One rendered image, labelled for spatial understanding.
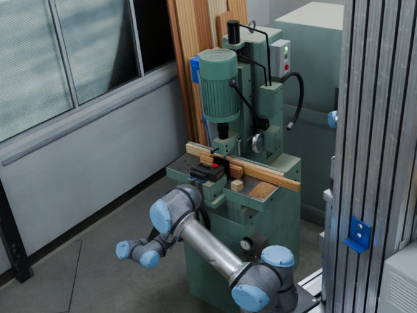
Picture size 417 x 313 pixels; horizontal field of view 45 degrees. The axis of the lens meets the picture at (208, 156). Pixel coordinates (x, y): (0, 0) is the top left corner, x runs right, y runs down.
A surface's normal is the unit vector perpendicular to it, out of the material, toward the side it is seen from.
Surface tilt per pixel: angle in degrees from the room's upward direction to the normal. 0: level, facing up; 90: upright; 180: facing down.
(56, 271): 0
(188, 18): 87
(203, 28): 87
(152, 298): 1
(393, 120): 90
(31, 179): 90
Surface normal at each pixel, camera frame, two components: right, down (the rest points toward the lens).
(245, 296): -0.52, 0.52
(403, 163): -0.81, 0.36
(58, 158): 0.77, 0.28
